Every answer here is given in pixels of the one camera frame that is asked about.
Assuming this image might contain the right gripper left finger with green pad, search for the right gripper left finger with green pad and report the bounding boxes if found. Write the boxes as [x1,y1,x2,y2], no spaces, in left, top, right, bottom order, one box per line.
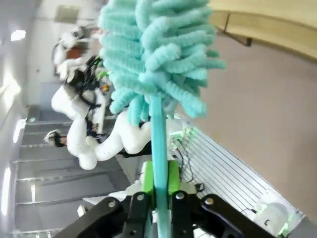
[53,160,156,238]

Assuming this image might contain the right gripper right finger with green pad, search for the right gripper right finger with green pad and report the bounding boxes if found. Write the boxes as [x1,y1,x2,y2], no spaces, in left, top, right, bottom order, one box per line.
[167,160,274,238]

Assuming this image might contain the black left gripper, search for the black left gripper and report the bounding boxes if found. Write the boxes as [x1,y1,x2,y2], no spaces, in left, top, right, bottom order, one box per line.
[64,56,104,110]

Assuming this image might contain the teal chenille duster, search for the teal chenille duster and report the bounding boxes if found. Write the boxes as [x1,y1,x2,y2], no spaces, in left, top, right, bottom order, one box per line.
[98,0,227,238]

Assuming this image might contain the control box with green light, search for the control box with green light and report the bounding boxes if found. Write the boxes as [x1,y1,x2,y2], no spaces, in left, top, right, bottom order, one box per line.
[169,125,199,151]

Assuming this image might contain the white slotted mounting plate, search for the white slotted mounting plate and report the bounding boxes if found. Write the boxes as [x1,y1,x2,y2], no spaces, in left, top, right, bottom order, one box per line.
[115,116,306,238]

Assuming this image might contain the person with dark hair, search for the person with dark hair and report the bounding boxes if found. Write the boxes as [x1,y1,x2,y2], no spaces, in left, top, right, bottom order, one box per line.
[44,128,69,149]

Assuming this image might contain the wooden shelf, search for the wooden shelf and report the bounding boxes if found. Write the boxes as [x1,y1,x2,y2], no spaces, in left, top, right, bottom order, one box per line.
[210,9,317,61]

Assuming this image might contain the black cable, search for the black cable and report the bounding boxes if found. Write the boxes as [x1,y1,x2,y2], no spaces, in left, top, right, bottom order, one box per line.
[172,145,206,198]

